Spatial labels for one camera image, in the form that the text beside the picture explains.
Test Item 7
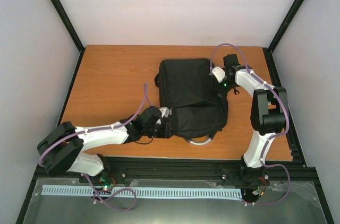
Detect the left black frame post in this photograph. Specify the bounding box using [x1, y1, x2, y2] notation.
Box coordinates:
[33, 0, 86, 54]

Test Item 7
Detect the light blue cable duct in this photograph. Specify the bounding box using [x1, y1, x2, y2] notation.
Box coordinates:
[41, 185, 242, 201]

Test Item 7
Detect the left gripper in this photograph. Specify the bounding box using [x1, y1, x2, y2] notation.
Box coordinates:
[143, 122, 177, 139]

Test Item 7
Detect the black frame post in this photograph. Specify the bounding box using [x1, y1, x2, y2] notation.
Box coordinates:
[267, 0, 324, 52]
[33, 0, 86, 54]

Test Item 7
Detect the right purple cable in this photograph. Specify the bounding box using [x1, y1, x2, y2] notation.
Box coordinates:
[209, 42, 292, 207]

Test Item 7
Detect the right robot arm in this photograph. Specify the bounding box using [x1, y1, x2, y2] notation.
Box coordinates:
[223, 54, 289, 185]

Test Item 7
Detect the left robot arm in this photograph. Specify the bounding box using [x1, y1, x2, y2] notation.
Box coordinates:
[37, 106, 171, 183]

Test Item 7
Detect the right black frame post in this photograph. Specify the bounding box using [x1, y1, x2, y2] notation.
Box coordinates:
[267, 0, 324, 52]

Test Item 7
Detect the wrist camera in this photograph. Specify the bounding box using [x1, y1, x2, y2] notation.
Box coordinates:
[209, 66, 226, 83]
[159, 107, 172, 119]

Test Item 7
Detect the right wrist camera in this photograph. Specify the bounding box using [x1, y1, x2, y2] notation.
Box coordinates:
[209, 66, 226, 83]

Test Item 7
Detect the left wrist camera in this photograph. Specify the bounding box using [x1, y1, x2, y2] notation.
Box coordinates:
[159, 107, 172, 119]

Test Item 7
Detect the black student backpack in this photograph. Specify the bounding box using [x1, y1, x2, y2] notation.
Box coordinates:
[155, 58, 229, 145]

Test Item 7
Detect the black mounting rail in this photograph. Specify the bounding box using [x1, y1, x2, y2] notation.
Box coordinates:
[34, 154, 317, 185]

